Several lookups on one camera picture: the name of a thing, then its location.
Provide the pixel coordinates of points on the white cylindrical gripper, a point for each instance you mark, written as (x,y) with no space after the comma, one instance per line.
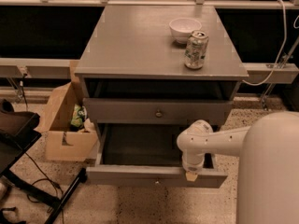
(192,165)

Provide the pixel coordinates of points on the grey drawer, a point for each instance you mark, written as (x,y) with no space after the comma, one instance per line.
(154,111)
(147,156)

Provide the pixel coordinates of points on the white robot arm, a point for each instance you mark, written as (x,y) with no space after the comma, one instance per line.
(268,170)

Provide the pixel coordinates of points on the grey top drawer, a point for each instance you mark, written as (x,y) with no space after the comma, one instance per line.
(154,111)

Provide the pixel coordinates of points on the grey drawer cabinet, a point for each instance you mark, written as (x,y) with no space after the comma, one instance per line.
(132,55)

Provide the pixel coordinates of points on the open cardboard box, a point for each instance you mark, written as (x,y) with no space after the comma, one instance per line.
(62,144)

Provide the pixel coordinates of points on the green snack bag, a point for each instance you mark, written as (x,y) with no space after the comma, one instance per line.
(78,117)

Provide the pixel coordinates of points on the green and white soda can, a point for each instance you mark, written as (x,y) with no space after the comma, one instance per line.
(195,51)

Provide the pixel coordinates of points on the white ceramic bowl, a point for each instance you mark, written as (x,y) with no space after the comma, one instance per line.
(181,28)

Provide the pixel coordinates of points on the black stand with legs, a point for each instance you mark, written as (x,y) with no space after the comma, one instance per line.
(17,134)

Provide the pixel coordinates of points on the metal railing frame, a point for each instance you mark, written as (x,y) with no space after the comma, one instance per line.
(57,68)

